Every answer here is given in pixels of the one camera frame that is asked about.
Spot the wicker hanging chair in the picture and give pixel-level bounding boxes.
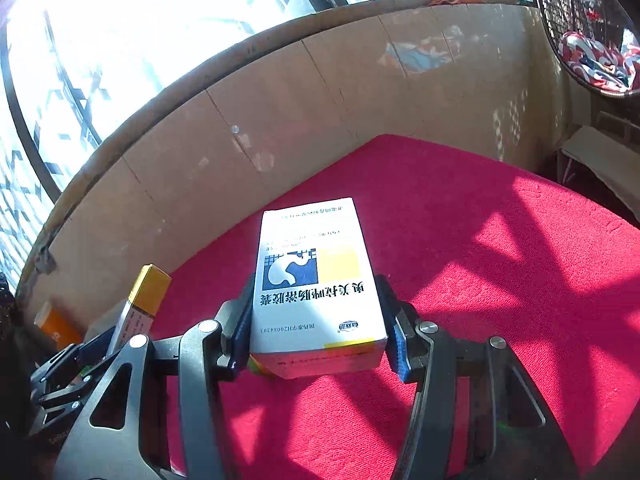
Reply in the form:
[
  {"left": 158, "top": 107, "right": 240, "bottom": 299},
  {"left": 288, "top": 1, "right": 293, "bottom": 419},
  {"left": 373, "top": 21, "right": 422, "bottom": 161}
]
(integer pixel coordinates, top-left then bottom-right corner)
[{"left": 531, "top": 0, "right": 640, "bottom": 98}]

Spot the orange paper cup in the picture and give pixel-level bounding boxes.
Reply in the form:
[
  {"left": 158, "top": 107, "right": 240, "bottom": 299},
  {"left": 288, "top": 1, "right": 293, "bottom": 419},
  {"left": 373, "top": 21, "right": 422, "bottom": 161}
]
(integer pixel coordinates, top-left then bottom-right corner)
[{"left": 34, "top": 301, "right": 83, "bottom": 353}]

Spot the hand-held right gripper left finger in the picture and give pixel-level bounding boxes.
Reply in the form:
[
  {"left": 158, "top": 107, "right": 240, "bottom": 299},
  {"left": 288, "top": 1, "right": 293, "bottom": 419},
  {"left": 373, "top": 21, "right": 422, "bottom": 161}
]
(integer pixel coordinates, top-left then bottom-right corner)
[{"left": 52, "top": 275, "right": 256, "bottom": 480}]

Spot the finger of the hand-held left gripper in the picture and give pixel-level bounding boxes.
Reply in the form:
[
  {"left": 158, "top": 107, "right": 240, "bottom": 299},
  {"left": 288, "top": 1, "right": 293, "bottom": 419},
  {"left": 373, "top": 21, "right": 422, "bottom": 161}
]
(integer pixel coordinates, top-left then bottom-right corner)
[{"left": 75, "top": 326, "right": 120, "bottom": 363}]

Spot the cardboard wall panel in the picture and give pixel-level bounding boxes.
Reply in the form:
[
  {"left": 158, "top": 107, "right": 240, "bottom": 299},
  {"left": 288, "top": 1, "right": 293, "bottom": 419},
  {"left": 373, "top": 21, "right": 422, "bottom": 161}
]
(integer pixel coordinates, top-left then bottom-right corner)
[{"left": 0, "top": 0, "right": 536, "bottom": 271}]

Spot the cardboard sheet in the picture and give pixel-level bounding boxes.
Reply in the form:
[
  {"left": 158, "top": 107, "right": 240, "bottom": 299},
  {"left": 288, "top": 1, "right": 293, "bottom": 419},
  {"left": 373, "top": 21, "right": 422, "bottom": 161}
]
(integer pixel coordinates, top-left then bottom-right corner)
[{"left": 559, "top": 125, "right": 640, "bottom": 211}]

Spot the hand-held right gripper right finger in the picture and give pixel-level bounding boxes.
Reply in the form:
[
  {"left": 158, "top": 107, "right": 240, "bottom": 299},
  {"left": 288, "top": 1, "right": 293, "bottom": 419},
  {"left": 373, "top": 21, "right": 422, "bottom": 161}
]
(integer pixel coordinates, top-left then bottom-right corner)
[{"left": 375, "top": 274, "right": 581, "bottom": 480}]

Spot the narrow yellow white box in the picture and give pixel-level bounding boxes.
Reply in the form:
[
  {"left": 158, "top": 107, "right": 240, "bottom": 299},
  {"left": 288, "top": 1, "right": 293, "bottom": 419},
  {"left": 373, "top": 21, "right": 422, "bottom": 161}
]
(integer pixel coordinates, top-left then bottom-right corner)
[{"left": 106, "top": 264, "right": 172, "bottom": 356}]

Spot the red white patterned cushion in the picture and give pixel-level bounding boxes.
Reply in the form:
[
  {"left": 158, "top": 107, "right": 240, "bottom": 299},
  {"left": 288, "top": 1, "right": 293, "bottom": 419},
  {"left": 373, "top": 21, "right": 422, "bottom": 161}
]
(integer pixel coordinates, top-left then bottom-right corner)
[{"left": 559, "top": 30, "right": 640, "bottom": 95}]

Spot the white blue yellow medicine box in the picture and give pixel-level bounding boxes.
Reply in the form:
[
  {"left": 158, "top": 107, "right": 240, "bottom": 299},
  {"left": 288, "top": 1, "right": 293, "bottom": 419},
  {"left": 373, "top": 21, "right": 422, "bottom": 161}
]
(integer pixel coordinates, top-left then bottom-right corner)
[{"left": 249, "top": 197, "right": 388, "bottom": 380}]

